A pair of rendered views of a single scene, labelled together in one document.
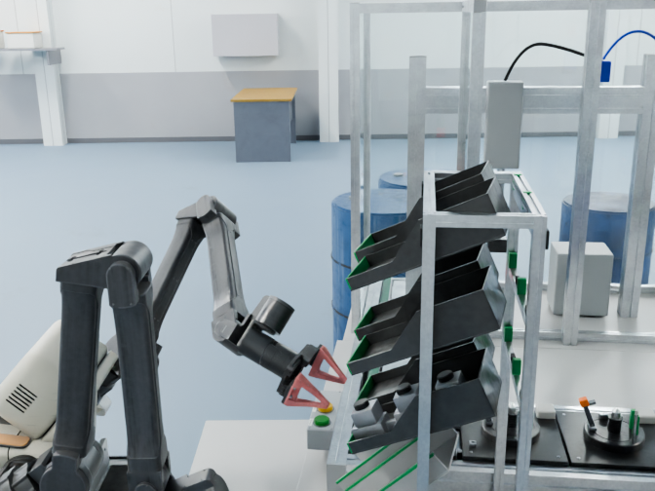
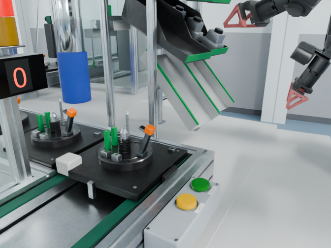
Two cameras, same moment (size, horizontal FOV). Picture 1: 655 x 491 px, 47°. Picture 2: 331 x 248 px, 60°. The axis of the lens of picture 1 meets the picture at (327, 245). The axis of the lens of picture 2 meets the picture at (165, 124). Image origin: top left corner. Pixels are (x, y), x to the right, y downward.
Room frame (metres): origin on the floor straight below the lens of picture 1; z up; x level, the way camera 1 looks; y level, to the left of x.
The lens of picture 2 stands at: (2.26, 0.15, 1.31)
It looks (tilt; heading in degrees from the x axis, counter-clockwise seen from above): 21 degrees down; 202
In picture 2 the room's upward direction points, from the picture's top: straight up
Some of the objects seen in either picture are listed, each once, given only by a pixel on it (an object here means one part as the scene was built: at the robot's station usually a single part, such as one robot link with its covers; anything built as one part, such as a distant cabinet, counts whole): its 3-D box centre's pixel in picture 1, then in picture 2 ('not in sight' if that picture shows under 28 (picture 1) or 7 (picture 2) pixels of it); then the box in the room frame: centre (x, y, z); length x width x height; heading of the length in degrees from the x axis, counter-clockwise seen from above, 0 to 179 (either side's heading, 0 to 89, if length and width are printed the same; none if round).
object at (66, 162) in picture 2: not in sight; (69, 164); (1.77, -0.30, 0.97); 0.05 x 0.05 x 0.04; 83
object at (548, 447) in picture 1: (511, 416); (54, 124); (1.66, -0.44, 1.01); 0.24 x 0.24 x 0.13; 83
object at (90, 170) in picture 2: not in sight; (125, 160); (1.69, -0.19, 0.96); 0.24 x 0.24 x 0.02; 83
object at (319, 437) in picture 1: (325, 418); (185, 215); (1.80, 0.01, 0.93); 0.21 x 0.07 x 0.06; 173
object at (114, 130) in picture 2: not in sight; (114, 136); (1.67, -0.23, 1.01); 0.01 x 0.01 x 0.05; 83
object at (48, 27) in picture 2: not in sight; (52, 37); (0.77, -1.23, 1.18); 0.07 x 0.07 x 0.26; 83
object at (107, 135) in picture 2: not in sight; (107, 139); (1.70, -0.24, 1.01); 0.01 x 0.01 x 0.05; 83
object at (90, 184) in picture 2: not in sight; (91, 189); (1.81, -0.21, 0.95); 0.01 x 0.01 x 0.04; 83
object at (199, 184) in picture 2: (322, 422); (200, 186); (1.73, 0.02, 0.96); 0.04 x 0.04 x 0.02
